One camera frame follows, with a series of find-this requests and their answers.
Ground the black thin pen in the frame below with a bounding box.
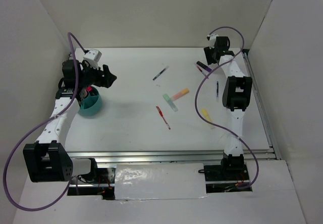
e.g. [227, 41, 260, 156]
[152, 66, 169, 81]

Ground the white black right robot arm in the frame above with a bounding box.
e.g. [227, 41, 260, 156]
[204, 33, 252, 180]

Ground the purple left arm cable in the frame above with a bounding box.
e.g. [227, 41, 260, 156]
[3, 32, 88, 211]

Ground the yellow highlighter marker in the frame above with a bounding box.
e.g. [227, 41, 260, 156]
[201, 108, 215, 129]

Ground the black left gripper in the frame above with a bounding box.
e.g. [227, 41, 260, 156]
[78, 61, 117, 89]

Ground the green highlighter marker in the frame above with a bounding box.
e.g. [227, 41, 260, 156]
[163, 93, 178, 112]

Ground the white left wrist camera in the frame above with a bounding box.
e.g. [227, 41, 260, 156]
[83, 48, 102, 70]

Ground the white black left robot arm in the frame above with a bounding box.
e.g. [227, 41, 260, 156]
[23, 60, 117, 183]

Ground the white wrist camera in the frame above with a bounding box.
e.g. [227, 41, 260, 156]
[83, 48, 102, 70]
[206, 33, 218, 44]

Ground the orange pink highlighter marker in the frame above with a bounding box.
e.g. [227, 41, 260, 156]
[171, 88, 189, 101]

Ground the purple black highlighter marker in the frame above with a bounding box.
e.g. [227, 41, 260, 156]
[196, 61, 212, 72]

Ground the red clear pen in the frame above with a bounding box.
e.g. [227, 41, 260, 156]
[196, 65, 208, 79]

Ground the teal round desk organizer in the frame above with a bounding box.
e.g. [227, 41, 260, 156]
[78, 86, 102, 117]

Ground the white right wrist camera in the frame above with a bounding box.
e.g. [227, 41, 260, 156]
[206, 33, 218, 44]

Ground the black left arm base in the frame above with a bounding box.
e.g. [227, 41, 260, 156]
[73, 158, 116, 186]

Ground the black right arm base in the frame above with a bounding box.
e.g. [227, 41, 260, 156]
[198, 158, 249, 182]

